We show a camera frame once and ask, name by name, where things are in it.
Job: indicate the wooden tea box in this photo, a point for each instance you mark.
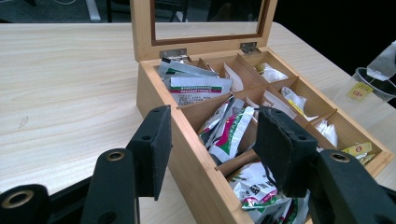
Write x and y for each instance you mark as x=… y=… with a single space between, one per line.
x=193 y=174

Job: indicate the clear glass cup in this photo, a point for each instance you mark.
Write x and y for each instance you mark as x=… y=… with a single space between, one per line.
x=373 y=105

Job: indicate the pile of silver foil sachets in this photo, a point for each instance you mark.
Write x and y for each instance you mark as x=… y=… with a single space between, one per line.
x=199 y=88

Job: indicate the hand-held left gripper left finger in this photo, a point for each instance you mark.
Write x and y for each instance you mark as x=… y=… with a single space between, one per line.
x=152 y=149

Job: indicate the group of white tea bags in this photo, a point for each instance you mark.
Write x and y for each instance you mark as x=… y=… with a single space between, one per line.
x=272 y=74

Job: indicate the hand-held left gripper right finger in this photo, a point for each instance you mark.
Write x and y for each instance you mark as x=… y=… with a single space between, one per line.
x=283 y=152

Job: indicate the white desk leg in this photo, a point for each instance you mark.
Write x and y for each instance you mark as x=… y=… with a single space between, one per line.
x=92 y=11

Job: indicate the tea bag with yellow tag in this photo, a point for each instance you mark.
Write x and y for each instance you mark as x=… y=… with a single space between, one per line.
x=384 y=63

